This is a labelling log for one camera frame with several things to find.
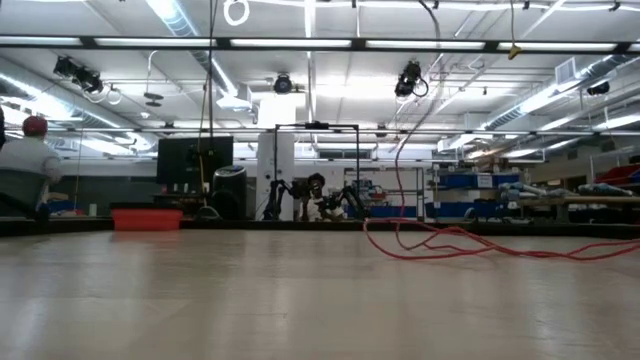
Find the thin red wire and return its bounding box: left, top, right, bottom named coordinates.
left=363, top=0, right=640, bottom=263

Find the person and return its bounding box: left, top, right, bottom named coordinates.
left=0, top=114, right=65, bottom=221
left=298, top=172, right=346, bottom=222

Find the metal shelving rack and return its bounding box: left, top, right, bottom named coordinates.
left=342, top=166, right=427, bottom=222

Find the black monitor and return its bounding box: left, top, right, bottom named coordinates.
left=156, top=135, right=235, bottom=187

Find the blue storage bin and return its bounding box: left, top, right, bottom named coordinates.
left=424, top=200, right=521, bottom=219
left=439, top=172, right=521, bottom=190

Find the red plastic bin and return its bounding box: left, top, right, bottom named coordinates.
left=110, top=207, right=185, bottom=233

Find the wooden workbench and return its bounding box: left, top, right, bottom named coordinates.
left=519, top=194, right=640, bottom=207

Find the grey office chair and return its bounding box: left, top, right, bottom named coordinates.
left=0, top=168, right=51, bottom=224

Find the black aluminium table frame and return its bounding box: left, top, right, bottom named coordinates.
left=0, top=192, right=640, bottom=242

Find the distant black station frame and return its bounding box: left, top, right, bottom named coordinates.
left=272, top=121, right=362, bottom=221

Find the black overhead frame beam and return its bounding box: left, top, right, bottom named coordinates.
left=0, top=34, right=640, bottom=55

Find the thin hanging cord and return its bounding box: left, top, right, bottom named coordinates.
left=197, top=0, right=216, bottom=209

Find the white cable loop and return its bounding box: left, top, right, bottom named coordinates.
left=222, top=0, right=251, bottom=28

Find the hanging cord with yellow plug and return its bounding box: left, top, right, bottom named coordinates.
left=506, top=0, right=524, bottom=61

